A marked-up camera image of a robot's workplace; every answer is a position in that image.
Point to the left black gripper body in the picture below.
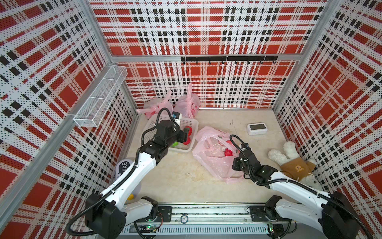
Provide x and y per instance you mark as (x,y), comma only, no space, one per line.
(179,136)

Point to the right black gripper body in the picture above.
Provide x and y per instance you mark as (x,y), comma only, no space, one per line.
(238,166)

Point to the white plastic basket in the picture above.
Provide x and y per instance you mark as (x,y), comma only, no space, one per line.
(183,123)

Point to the red apple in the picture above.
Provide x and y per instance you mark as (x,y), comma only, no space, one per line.
(228,152)
(188,130)
(187,142)

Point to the pink plastic bag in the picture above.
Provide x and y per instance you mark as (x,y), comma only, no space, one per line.
(189,104)
(209,152)
(153,107)

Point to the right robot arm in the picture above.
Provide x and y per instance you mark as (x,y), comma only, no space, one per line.
(329,213)

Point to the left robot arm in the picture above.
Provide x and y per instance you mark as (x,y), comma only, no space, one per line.
(105,214)

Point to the white digital clock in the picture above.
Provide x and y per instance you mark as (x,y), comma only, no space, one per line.
(258,128)

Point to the white plush teddy bear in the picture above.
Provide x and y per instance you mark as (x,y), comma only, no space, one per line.
(295,167)

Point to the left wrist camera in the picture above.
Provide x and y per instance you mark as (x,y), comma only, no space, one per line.
(177,117)

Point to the white wire wall shelf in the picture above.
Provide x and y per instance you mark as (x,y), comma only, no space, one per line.
(96,105)

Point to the black hook rail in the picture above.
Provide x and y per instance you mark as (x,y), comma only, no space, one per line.
(260,58)

